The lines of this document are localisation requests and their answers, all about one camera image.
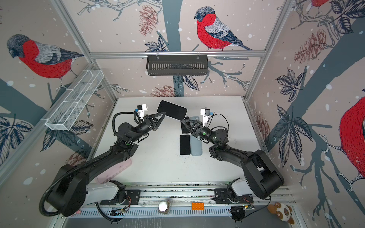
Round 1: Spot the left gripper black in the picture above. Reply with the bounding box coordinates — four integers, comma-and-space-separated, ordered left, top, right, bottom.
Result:
130, 112, 165, 144

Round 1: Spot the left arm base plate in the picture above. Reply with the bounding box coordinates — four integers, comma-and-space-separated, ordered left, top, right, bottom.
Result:
100, 190, 141, 206

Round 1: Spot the black phone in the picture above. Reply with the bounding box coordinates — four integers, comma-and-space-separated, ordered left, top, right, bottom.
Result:
181, 116, 190, 134
157, 100, 188, 121

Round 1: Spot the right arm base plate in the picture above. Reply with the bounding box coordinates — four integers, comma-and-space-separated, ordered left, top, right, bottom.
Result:
211, 189, 254, 204

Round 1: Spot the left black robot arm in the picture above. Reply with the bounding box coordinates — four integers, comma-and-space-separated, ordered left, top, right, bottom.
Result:
39, 112, 165, 217

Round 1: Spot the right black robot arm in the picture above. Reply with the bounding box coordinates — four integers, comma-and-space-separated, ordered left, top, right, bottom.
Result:
182, 119, 285, 200

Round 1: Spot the orange toy brick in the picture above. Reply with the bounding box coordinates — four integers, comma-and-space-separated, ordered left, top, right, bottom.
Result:
191, 202, 204, 211

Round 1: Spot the black wall basket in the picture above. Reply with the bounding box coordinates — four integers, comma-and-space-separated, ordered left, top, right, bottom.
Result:
146, 55, 208, 76

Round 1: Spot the brown white plush toy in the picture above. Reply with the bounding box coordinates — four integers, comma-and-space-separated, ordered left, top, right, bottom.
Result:
267, 202, 295, 225

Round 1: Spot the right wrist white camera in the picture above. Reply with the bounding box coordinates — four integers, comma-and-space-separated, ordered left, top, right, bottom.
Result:
200, 108, 212, 127

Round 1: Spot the pink phone case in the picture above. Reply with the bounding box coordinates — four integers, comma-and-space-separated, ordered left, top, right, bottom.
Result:
96, 159, 132, 184

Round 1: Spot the round silver button light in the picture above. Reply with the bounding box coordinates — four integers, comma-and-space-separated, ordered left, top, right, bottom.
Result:
158, 200, 170, 214

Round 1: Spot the light-blue phone case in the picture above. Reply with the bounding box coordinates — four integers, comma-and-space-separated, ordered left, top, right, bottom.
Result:
190, 135, 202, 156

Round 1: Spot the grey-blue phone case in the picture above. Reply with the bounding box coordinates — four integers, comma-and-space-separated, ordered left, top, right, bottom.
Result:
190, 116, 200, 121

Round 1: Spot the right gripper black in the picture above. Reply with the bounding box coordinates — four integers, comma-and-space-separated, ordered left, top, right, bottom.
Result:
184, 121, 218, 147

